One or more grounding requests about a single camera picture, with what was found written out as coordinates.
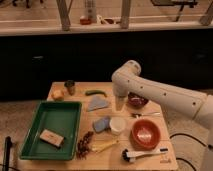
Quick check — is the grey blue towel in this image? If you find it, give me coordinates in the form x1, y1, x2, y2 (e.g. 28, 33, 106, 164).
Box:
87, 96, 109, 111

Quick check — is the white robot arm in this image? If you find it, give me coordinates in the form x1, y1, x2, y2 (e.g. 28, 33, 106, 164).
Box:
111, 60, 213, 171

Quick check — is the dark maroon bowl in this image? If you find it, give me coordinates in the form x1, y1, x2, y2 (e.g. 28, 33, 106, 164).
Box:
128, 92, 149, 108

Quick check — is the metal spoon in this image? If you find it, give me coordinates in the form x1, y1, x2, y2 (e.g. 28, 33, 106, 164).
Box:
131, 112, 161, 119

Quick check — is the white cup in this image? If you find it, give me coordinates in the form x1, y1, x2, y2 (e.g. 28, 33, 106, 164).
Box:
109, 117, 126, 135

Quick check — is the blue sponge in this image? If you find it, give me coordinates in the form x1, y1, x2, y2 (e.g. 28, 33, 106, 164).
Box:
93, 116, 110, 133

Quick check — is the green cucumber toy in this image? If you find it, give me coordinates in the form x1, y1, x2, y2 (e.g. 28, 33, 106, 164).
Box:
85, 90, 107, 97

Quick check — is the orange red bowl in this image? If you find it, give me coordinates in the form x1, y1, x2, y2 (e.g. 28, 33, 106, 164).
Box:
131, 119, 161, 150

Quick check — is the brown grape bunch toy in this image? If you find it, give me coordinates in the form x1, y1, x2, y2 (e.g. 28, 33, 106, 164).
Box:
76, 131, 94, 159

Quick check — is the green plastic tray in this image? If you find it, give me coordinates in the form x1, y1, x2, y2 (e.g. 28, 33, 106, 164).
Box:
20, 101, 82, 160

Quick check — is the orange bread toy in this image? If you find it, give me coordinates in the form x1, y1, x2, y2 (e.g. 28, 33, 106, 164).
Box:
51, 90, 64, 101

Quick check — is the wooden block in tray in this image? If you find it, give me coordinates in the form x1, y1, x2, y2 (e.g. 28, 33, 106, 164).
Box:
40, 129, 64, 148

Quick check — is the red object on shelf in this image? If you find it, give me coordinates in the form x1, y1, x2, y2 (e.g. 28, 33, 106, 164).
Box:
79, 16, 92, 25

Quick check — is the black stand left edge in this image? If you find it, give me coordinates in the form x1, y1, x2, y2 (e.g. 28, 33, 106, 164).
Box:
2, 136, 12, 171

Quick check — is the black cable on floor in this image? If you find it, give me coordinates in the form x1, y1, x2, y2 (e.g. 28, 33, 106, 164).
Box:
169, 132, 209, 171

